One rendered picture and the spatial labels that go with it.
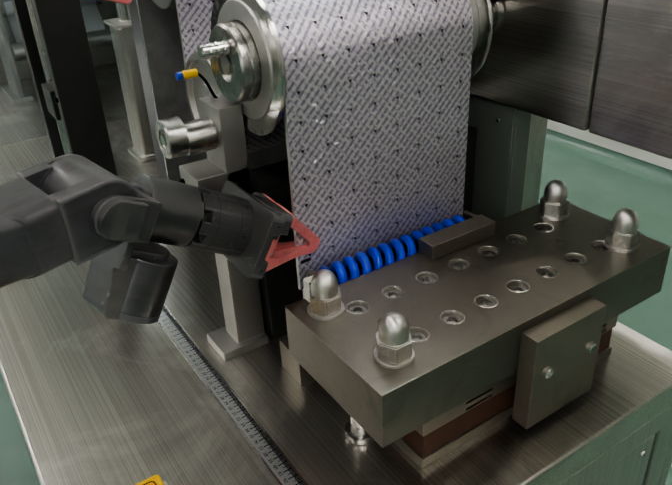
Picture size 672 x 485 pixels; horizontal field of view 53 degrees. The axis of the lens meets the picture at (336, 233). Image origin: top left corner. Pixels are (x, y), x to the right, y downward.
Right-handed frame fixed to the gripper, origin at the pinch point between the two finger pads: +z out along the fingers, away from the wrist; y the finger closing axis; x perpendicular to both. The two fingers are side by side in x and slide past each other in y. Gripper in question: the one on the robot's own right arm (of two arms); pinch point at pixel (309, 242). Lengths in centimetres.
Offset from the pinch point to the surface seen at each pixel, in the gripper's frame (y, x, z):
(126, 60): -75, 6, 3
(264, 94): -1.9, 12.7, -10.3
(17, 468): -106, -110, 21
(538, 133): -13, 22, 46
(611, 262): 18.2, 9.9, 24.7
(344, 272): 3.4, -1.5, 3.1
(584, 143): -156, 41, 280
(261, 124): -3.6, 9.8, -8.4
